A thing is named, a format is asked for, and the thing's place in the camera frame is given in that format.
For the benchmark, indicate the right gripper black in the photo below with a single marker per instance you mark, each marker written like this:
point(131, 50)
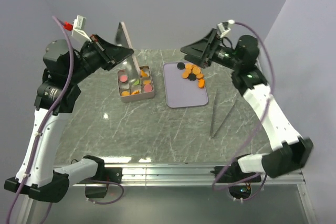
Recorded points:
point(205, 49)

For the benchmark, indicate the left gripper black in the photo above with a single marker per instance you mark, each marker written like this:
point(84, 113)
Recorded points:
point(109, 53)

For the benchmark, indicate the pink round cookie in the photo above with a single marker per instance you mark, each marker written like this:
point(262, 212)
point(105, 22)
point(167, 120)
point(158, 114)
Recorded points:
point(123, 78)
point(148, 88)

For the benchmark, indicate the green round cookie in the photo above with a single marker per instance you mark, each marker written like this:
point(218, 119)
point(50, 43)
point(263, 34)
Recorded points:
point(136, 83)

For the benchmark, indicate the square cookie tin with liners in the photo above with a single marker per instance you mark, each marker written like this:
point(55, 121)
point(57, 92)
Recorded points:
point(127, 86)

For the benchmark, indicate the orange cookie tin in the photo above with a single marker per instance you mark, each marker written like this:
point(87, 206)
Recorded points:
point(125, 93)
point(135, 92)

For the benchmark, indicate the metal tongs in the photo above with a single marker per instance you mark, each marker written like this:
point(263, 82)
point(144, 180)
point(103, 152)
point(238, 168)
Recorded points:
point(213, 133)

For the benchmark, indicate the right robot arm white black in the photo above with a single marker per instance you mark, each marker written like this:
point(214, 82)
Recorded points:
point(289, 150)

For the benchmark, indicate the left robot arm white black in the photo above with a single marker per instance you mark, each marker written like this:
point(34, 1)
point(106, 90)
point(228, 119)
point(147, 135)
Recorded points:
point(55, 99)

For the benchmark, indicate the orange round cookie top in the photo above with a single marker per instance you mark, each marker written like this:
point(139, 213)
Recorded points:
point(188, 66)

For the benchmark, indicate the black round cookie top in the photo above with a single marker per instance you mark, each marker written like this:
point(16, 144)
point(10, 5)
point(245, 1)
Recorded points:
point(181, 65)

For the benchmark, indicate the black round cookie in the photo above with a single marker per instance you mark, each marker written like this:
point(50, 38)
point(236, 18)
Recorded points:
point(192, 77)
point(181, 65)

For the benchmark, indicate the black round cookie middle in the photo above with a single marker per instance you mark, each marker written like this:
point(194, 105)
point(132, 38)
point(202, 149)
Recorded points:
point(192, 77)

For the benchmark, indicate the lavender cookie tray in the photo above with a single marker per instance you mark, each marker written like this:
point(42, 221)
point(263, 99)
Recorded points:
point(180, 92)

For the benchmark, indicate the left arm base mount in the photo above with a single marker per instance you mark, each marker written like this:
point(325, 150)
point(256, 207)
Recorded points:
point(97, 187)

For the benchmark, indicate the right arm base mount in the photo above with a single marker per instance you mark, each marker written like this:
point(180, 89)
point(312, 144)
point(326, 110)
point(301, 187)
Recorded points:
point(241, 189)

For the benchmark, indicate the aluminium front rail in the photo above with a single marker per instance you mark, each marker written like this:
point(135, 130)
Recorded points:
point(173, 174)

